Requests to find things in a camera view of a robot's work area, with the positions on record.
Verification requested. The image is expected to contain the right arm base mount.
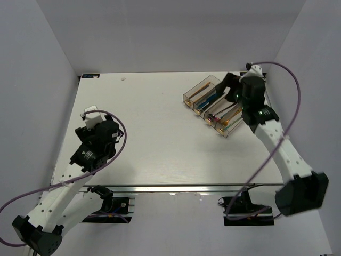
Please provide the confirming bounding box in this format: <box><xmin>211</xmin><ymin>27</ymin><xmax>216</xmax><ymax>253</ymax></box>
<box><xmin>217</xmin><ymin>186</ymin><xmax>274</xmax><ymax>227</ymax></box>

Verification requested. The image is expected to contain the blue knife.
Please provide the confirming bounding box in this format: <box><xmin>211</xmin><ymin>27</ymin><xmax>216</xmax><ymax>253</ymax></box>
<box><xmin>198</xmin><ymin>92</ymin><xmax>223</xmax><ymax>110</ymax></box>

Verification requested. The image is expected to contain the iridescent fork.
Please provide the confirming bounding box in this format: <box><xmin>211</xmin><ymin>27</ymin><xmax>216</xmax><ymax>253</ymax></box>
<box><xmin>219</xmin><ymin>117</ymin><xmax>242</xmax><ymax>133</ymax></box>

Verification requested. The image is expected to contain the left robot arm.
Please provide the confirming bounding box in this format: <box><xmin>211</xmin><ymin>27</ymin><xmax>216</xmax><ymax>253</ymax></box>
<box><xmin>12</xmin><ymin>110</ymin><xmax>125</xmax><ymax>255</ymax></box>

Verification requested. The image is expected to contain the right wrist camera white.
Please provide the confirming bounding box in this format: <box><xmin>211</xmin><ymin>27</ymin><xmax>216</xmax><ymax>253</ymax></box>
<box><xmin>243</xmin><ymin>63</ymin><xmax>264</xmax><ymax>78</ymax></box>

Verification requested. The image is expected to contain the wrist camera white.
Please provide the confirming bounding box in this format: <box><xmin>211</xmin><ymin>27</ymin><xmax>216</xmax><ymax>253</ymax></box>
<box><xmin>80</xmin><ymin>112</ymin><xmax>104</xmax><ymax>130</ymax></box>
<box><xmin>243</xmin><ymin>63</ymin><xmax>264</xmax><ymax>78</ymax></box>

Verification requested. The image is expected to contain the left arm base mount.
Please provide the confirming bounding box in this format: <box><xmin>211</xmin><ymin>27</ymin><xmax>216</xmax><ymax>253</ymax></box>
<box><xmin>82</xmin><ymin>185</ymin><xmax>135</xmax><ymax>224</ymax></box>

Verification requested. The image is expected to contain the black spoon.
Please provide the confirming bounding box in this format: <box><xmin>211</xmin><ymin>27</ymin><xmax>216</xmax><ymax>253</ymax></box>
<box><xmin>209</xmin><ymin>103</ymin><xmax>236</xmax><ymax>119</ymax></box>

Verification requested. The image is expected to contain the left blue label sticker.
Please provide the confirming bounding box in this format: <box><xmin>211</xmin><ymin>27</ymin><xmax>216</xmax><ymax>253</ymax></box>
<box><xmin>81</xmin><ymin>74</ymin><xmax>100</xmax><ymax>79</ymax></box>

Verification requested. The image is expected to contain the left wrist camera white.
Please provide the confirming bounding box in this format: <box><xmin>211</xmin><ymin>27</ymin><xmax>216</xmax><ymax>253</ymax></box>
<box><xmin>80</xmin><ymin>112</ymin><xmax>104</xmax><ymax>130</ymax></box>

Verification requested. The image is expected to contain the orange chopstick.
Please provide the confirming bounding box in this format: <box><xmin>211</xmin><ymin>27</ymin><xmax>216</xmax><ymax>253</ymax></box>
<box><xmin>190</xmin><ymin>82</ymin><xmax>210</xmax><ymax>98</ymax></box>

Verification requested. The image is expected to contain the aluminium table rail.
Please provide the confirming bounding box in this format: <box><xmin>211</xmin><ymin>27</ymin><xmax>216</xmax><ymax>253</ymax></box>
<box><xmin>77</xmin><ymin>183</ymin><xmax>286</xmax><ymax>194</ymax></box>

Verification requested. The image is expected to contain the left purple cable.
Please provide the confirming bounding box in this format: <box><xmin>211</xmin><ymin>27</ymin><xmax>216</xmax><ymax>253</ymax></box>
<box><xmin>0</xmin><ymin>109</ymin><xmax>127</xmax><ymax>246</ymax></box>

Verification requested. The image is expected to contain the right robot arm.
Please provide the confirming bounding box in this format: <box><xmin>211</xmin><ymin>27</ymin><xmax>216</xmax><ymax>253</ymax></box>
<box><xmin>220</xmin><ymin>72</ymin><xmax>329</xmax><ymax>216</ymax></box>

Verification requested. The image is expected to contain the black knife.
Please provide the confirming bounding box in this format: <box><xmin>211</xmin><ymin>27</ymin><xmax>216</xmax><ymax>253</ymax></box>
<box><xmin>197</xmin><ymin>97</ymin><xmax>219</xmax><ymax>112</ymax></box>

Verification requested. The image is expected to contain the clear four-compartment organizer tray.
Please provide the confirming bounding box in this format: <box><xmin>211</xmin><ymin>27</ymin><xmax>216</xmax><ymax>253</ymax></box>
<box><xmin>182</xmin><ymin>75</ymin><xmax>242</xmax><ymax>138</ymax></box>

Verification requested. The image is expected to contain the orange chopstick diagonal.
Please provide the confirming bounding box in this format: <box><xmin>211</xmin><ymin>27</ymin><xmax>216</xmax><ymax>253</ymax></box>
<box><xmin>191</xmin><ymin>84</ymin><xmax>214</xmax><ymax>101</ymax></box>

